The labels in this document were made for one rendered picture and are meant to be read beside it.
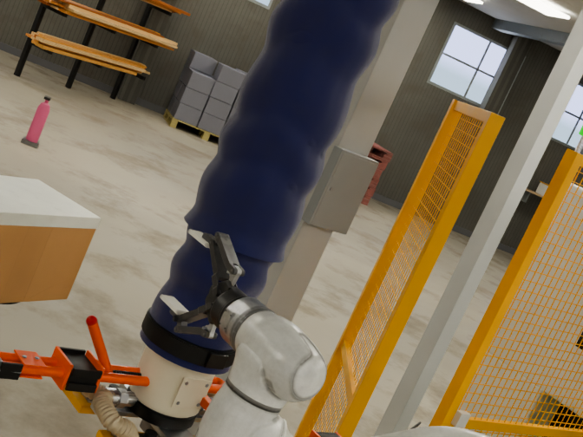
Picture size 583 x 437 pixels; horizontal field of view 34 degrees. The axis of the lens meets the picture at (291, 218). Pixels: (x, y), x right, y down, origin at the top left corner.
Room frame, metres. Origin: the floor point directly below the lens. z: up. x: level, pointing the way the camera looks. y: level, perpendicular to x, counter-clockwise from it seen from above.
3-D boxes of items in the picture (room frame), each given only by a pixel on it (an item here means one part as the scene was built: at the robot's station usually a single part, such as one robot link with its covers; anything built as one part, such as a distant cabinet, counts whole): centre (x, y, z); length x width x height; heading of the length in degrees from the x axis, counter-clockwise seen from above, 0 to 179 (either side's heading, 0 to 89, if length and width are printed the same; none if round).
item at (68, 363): (1.87, 0.28, 1.24); 0.10 x 0.08 x 0.06; 42
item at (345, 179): (3.46, -0.12, 1.62); 0.20 x 0.05 x 0.30; 132
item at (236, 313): (1.53, -0.01, 1.58); 0.09 x 0.06 x 0.09; 132
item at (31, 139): (9.51, 2.78, 0.27); 0.24 x 0.23 x 0.53; 58
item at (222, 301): (1.58, 0.04, 1.58); 0.09 x 0.07 x 0.08; 42
